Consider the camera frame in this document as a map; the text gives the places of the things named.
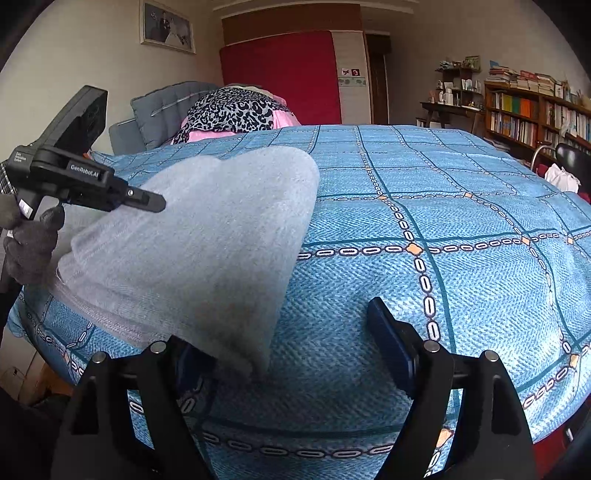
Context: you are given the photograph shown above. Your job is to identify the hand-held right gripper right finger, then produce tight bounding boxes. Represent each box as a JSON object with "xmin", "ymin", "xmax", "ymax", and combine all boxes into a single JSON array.
[{"xmin": 367, "ymin": 296, "xmax": 539, "ymax": 480}]

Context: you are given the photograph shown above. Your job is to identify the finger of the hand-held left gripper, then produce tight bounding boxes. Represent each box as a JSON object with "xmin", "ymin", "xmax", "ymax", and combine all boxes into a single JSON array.
[{"xmin": 110, "ymin": 179, "xmax": 167, "ymax": 214}]

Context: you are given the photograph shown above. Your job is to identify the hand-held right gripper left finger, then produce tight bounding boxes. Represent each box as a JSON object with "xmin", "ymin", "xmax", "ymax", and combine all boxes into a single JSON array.
[{"xmin": 51, "ymin": 336, "xmax": 218, "ymax": 480}]

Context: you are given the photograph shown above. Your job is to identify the grey pants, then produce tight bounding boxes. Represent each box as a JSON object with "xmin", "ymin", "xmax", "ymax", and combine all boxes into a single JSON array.
[{"xmin": 55, "ymin": 147, "xmax": 321, "ymax": 381}]

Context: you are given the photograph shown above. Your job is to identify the person's left hand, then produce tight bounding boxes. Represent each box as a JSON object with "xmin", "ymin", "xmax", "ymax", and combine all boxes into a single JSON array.
[{"xmin": 0, "ymin": 191, "xmax": 65, "ymax": 287}]

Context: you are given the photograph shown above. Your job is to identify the grey padded headboard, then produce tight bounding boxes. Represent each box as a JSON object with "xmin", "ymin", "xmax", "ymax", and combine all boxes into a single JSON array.
[{"xmin": 109, "ymin": 82, "xmax": 220, "ymax": 155}]

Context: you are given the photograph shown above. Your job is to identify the blue checked bedsheet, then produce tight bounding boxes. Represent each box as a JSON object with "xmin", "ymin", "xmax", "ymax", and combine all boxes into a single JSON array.
[{"xmin": 7, "ymin": 124, "xmax": 591, "ymax": 480}]

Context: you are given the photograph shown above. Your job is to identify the leopard print cloth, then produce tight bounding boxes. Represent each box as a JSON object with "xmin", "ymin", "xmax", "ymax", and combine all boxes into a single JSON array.
[{"xmin": 172, "ymin": 88, "xmax": 294, "ymax": 145}]

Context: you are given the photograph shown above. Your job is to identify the pink blanket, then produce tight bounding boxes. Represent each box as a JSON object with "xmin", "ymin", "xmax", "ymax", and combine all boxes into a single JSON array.
[{"xmin": 178, "ymin": 95, "xmax": 302, "ymax": 144}]

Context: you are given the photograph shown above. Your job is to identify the red wardrobe panel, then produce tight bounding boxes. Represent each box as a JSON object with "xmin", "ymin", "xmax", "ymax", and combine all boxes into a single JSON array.
[{"xmin": 219, "ymin": 31, "xmax": 342, "ymax": 126}]

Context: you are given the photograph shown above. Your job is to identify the white cloth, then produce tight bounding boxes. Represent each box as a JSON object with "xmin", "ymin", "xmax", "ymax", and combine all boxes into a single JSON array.
[{"xmin": 545, "ymin": 164, "xmax": 581, "ymax": 192}]

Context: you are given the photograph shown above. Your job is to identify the wooden wardrobe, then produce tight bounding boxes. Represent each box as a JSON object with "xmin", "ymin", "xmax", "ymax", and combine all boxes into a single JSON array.
[{"xmin": 221, "ymin": 4, "xmax": 370, "ymax": 126}]

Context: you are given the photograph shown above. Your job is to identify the wooden bookshelf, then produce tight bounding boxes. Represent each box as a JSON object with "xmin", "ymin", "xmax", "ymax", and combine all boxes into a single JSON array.
[{"xmin": 482, "ymin": 82, "xmax": 591, "ymax": 160}]

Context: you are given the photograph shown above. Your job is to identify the dark wooden door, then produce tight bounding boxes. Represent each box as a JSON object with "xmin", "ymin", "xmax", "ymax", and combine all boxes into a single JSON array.
[{"xmin": 365, "ymin": 32, "xmax": 393, "ymax": 125}]

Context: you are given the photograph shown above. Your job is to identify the black chair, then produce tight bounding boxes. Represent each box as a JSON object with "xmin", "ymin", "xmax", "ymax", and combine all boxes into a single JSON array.
[{"xmin": 531, "ymin": 143, "xmax": 591, "ymax": 204}]

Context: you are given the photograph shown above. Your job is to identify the small wooden desk shelf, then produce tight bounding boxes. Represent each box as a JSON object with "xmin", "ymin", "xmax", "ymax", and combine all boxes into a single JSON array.
[{"xmin": 434, "ymin": 55, "xmax": 483, "ymax": 107}]

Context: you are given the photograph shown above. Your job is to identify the stack of books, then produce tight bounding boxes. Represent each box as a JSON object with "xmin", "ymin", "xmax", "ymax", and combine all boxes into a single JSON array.
[{"xmin": 487, "ymin": 67, "xmax": 564, "ymax": 95}]

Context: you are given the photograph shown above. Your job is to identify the framed wall picture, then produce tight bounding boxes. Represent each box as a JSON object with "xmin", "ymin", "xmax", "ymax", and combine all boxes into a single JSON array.
[{"xmin": 140, "ymin": 2, "xmax": 195, "ymax": 55}]

